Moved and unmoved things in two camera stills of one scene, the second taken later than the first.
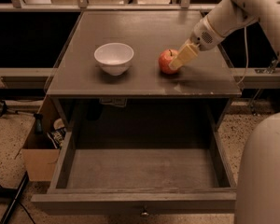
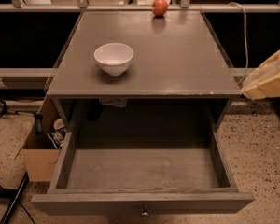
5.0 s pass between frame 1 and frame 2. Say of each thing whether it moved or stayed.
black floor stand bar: stayed
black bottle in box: stayed
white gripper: moved
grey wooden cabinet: stayed
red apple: moved
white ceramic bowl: stayed
